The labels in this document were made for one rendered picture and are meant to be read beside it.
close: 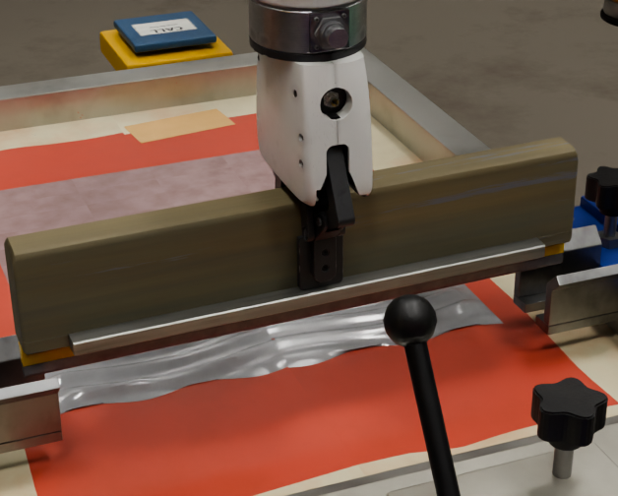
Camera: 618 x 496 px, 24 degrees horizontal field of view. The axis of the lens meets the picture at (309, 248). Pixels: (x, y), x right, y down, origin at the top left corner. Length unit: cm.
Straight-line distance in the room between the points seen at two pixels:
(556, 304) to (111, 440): 34
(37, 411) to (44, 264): 10
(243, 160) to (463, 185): 44
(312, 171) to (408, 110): 53
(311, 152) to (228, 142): 55
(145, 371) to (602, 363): 34
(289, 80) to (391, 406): 26
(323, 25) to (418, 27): 384
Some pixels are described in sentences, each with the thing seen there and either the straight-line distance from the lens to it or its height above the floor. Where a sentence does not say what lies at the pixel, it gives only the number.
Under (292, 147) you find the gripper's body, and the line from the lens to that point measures 92.
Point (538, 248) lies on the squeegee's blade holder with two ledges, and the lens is 104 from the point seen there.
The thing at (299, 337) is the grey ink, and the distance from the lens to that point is 110.
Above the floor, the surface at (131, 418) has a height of 96.
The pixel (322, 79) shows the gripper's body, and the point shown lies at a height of 121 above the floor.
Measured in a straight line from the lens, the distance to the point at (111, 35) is 177.
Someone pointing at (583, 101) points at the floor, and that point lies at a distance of 418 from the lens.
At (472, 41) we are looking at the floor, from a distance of 461.
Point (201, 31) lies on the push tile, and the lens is 172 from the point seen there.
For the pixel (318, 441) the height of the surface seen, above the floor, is 96.
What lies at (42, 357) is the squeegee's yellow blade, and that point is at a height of 103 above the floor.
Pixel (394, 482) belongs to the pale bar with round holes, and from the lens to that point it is 82.
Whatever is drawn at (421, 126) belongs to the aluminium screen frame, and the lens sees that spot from 140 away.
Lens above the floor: 153
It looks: 28 degrees down
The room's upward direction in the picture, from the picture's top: straight up
